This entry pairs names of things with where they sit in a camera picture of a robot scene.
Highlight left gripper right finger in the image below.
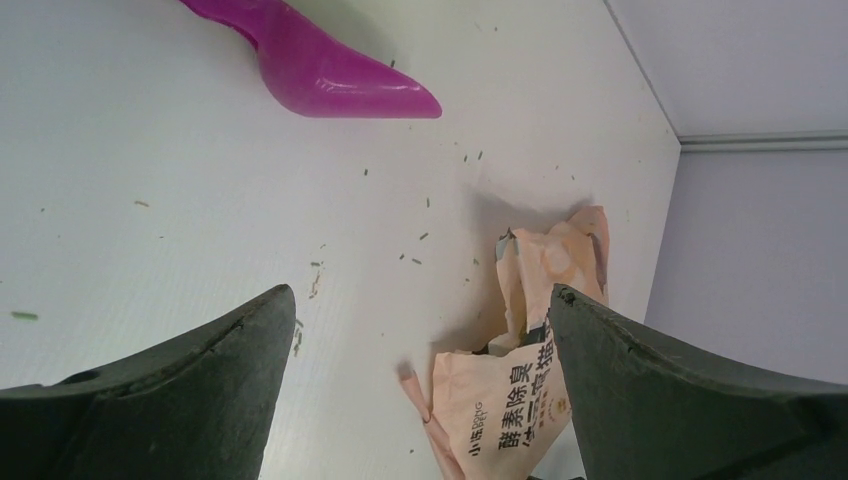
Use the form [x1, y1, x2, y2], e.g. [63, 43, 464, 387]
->
[549, 285, 847, 479]

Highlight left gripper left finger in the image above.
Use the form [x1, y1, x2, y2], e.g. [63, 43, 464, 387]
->
[1, 285, 296, 479]

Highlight pink cat litter bag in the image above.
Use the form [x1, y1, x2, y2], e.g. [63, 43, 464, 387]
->
[399, 206, 609, 479]

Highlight magenta plastic scoop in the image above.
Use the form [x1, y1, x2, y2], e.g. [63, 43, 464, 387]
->
[184, 0, 443, 119]

